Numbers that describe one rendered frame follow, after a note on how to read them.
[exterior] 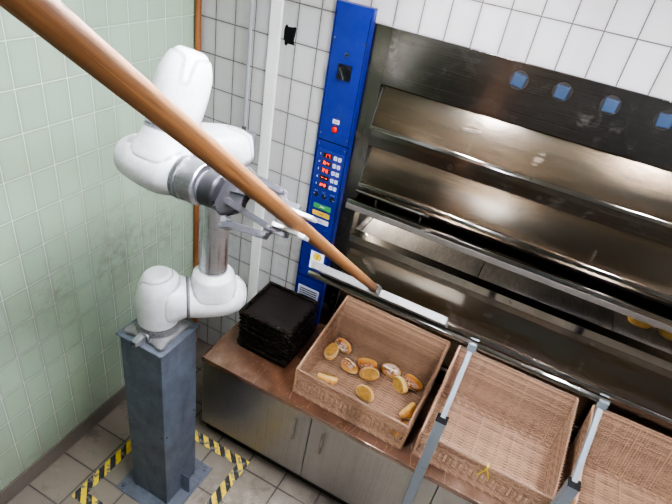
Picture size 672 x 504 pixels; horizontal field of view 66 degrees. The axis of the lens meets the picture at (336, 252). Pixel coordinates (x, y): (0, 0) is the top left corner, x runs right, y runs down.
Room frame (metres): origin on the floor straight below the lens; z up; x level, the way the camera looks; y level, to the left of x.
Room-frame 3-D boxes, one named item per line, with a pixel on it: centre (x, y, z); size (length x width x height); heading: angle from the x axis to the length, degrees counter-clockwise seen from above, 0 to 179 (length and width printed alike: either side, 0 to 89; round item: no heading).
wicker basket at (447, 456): (1.53, -0.82, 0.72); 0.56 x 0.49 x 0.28; 69
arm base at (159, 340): (1.42, 0.62, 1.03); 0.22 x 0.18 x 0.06; 159
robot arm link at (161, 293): (1.44, 0.60, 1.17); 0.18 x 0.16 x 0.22; 111
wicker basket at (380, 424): (1.73, -0.26, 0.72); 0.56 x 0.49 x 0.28; 68
